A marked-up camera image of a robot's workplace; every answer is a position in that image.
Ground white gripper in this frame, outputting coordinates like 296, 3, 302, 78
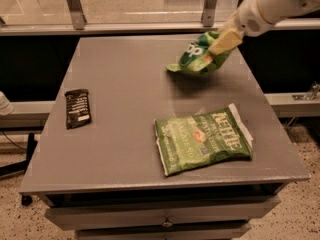
209, 0, 276, 55

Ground green rice chip bag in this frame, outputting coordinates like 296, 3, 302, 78
167, 31, 236, 75

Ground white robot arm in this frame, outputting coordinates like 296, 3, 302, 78
209, 0, 320, 55

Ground green jalapeno chip bag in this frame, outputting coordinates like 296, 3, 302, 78
155, 104, 253, 176

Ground black snack bar wrapper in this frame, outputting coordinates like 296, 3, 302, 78
65, 89, 92, 129

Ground grey cabinet drawer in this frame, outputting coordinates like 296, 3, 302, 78
45, 195, 280, 230

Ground white object at left edge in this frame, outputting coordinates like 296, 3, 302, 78
0, 91, 14, 116

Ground black chair base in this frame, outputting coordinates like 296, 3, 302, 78
0, 133, 37, 206

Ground right metal rail bracket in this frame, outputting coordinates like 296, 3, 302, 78
201, 0, 217, 27

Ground metal rail bracket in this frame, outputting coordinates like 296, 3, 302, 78
66, 0, 87, 30
201, 0, 217, 27

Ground metal bracket on ledge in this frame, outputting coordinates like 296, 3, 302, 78
293, 82, 320, 101

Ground left metal rail bracket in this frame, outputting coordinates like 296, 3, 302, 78
66, 0, 87, 30

